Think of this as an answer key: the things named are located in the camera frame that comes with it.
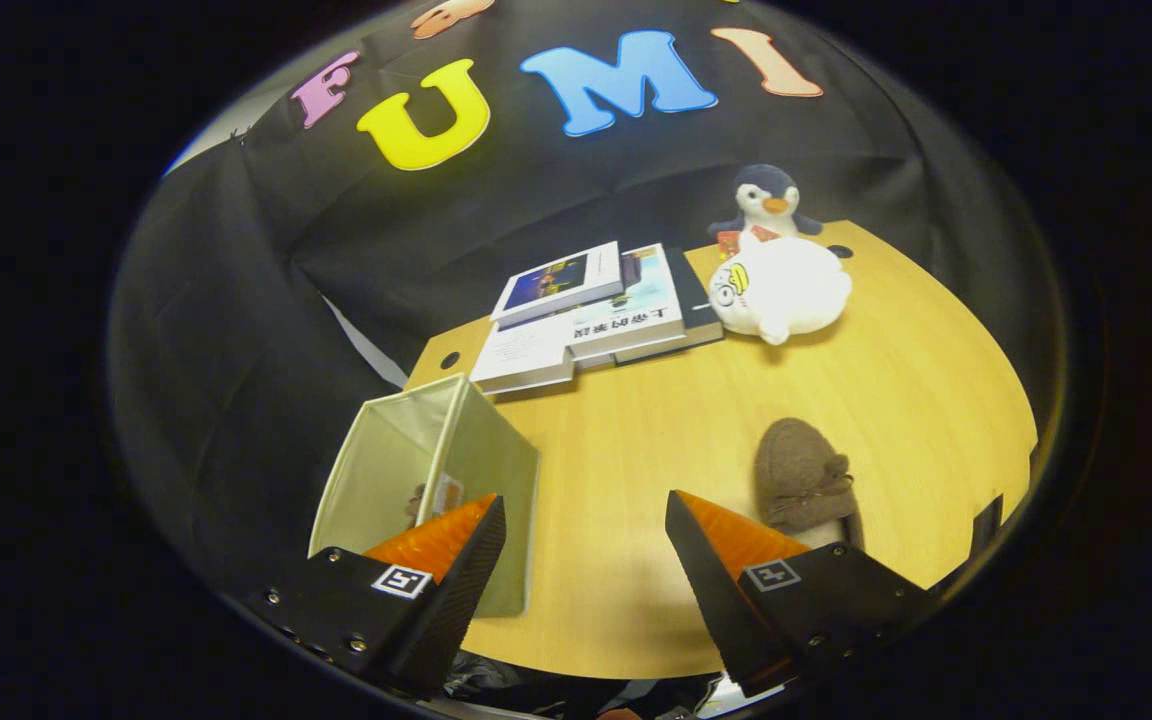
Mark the black book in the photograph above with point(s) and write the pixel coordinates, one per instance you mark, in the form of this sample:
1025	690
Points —
696	300

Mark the white round plush toy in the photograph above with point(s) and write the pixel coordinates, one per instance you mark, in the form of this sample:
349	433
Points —
786	285

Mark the light blue cover book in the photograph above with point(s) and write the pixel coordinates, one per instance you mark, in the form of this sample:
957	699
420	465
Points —
646	305

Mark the small dark blue cover book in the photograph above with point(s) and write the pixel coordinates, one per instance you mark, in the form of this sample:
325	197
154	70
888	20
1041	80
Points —
556	280

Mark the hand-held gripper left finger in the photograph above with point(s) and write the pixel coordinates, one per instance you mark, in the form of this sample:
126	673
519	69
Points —
456	610

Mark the green fabric storage box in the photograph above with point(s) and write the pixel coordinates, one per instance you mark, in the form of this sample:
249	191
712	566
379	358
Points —
496	470

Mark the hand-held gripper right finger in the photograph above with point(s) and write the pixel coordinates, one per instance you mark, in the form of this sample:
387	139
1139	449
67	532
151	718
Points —
711	590

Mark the brown fuzzy shoe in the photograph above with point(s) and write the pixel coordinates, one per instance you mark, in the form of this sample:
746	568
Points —
801	460
416	505

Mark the penguin plush toy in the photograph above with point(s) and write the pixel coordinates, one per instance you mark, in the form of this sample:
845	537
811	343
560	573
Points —
768	200

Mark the white cover book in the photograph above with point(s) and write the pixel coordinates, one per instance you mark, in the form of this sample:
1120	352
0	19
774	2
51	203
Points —
526	355

